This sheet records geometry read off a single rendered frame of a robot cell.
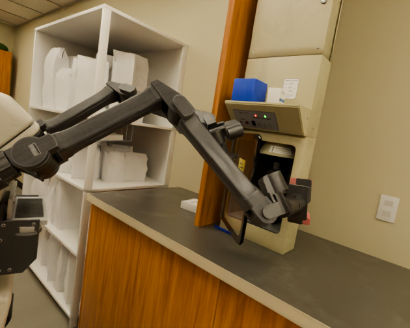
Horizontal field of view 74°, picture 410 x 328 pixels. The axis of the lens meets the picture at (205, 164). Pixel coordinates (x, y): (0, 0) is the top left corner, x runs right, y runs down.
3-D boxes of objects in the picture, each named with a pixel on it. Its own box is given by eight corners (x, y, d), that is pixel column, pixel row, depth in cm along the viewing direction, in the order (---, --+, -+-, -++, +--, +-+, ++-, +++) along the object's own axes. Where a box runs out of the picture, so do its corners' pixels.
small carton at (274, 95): (271, 105, 107) (273, 90, 107) (283, 106, 104) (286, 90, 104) (265, 103, 103) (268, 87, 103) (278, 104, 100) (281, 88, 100)
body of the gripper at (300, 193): (310, 186, 82) (300, 189, 76) (308, 219, 82) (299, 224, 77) (289, 183, 86) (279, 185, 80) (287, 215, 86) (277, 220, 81)
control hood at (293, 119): (235, 127, 122) (239, 105, 121) (306, 136, 102) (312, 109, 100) (220, 123, 113) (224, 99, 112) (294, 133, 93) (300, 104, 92)
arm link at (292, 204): (275, 221, 75) (293, 214, 71) (265, 198, 76) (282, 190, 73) (286, 217, 80) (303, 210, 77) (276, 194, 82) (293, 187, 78)
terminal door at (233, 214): (222, 218, 125) (236, 131, 121) (241, 246, 96) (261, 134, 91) (220, 217, 125) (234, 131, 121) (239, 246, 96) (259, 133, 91)
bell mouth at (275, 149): (269, 153, 132) (272, 142, 131) (306, 159, 120) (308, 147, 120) (250, 151, 118) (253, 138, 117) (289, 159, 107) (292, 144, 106)
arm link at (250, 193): (164, 119, 84) (167, 100, 74) (179, 110, 86) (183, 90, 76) (255, 232, 78) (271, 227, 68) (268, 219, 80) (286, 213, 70)
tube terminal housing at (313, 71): (246, 219, 147) (273, 73, 138) (306, 241, 126) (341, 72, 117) (218, 226, 128) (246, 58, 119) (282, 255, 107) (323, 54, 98)
